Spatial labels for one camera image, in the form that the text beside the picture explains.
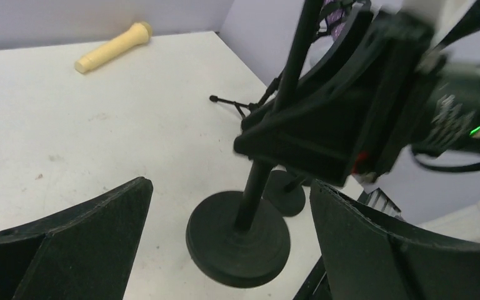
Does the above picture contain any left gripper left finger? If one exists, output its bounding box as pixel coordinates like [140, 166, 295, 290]
[0, 177, 153, 299]

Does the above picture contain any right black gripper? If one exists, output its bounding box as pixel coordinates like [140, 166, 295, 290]
[233, 5, 446, 186]

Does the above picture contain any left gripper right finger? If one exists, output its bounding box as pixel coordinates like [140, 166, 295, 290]
[310, 181, 480, 299]

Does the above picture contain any black round-base stand white mic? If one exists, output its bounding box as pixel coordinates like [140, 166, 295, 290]
[262, 170, 306, 217]

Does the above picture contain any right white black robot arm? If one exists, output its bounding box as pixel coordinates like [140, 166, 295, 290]
[233, 1, 480, 186]

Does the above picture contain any purple glitter microphone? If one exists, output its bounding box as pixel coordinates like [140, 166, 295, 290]
[317, 0, 351, 41]

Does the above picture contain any cream beige microphone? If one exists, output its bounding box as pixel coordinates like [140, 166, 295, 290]
[74, 22, 153, 74]

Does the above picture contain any black tripod shock-mount stand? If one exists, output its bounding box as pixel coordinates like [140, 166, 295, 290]
[209, 0, 369, 121]

